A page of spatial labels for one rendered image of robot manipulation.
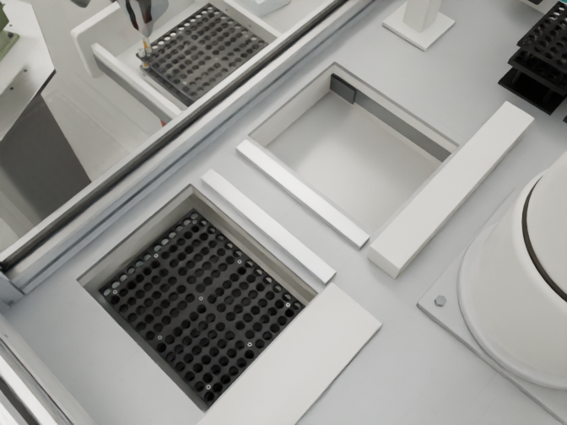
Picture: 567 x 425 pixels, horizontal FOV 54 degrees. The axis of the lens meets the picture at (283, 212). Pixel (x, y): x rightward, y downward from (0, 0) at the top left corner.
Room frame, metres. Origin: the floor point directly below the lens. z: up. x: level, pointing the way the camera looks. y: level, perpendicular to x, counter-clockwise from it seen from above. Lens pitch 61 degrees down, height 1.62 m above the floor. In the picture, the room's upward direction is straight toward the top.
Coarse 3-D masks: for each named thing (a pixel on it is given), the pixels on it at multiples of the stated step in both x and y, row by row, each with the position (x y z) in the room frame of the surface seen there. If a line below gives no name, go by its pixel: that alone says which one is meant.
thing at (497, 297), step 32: (512, 192) 0.39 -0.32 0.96; (544, 192) 0.26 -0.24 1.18; (512, 224) 0.26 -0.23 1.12; (544, 224) 0.23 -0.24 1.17; (480, 256) 0.27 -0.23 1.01; (512, 256) 0.23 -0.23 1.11; (544, 256) 0.21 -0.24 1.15; (448, 288) 0.25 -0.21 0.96; (480, 288) 0.23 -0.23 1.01; (512, 288) 0.20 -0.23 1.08; (544, 288) 0.19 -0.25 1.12; (448, 320) 0.21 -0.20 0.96; (480, 320) 0.20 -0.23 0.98; (512, 320) 0.18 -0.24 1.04; (544, 320) 0.17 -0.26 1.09; (480, 352) 0.17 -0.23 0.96; (512, 352) 0.16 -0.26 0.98; (544, 352) 0.15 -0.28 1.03; (544, 384) 0.13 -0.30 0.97
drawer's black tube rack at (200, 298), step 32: (192, 224) 0.37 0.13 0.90; (160, 256) 0.32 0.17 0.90; (192, 256) 0.32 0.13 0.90; (224, 256) 0.32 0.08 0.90; (128, 288) 0.27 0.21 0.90; (160, 288) 0.27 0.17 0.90; (192, 288) 0.27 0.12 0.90; (224, 288) 0.27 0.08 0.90; (256, 288) 0.28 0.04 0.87; (128, 320) 0.23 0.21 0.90; (160, 320) 0.23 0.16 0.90; (192, 320) 0.23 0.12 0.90; (224, 320) 0.23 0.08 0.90; (256, 320) 0.23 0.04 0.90; (288, 320) 0.23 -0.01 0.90; (160, 352) 0.18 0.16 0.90; (192, 352) 0.18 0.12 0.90; (224, 352) 0.18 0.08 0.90; (256, 352) 0.18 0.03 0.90; (192, 384) 0.14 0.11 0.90; (224, 384) 0.15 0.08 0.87
